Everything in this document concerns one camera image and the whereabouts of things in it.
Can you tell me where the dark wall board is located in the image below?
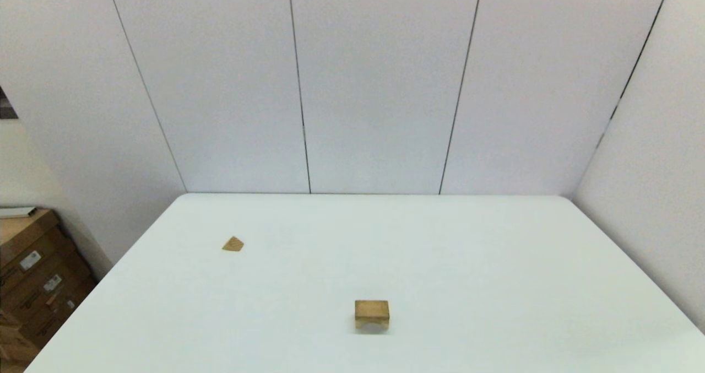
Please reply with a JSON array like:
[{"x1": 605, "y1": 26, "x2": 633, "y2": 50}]
[{"x1": 0, "y1": 87, "x2": 19, "y2": 120}]

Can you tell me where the arched wooden building block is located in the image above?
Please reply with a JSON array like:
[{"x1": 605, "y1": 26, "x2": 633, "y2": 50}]
[{"x1": 355, "y1": 318, "x2": 390, "y2": 334}]

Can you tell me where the labelled brown cardboard box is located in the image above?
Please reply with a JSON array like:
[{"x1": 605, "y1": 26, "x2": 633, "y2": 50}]
[
  {"x1": 17, "y1": 271, "x2": 99, "y2": 349},
  {"x1": 0, "y1": 250, "x2": 89, "y2": 321},
  {"x1": 0, "y1": 209, "x2": 75, "y2": 291}
]

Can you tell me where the rectangular wooden building block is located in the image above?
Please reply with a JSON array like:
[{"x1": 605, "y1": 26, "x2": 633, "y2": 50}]
[{"x1": 355, "y1": 300, "x2": 391, "y2": 321}]

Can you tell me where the plain brown cardboard box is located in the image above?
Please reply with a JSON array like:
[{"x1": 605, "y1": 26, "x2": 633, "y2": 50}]
[{"x1": 0, "y1": 307, "x2": 40, "y2": 369}]

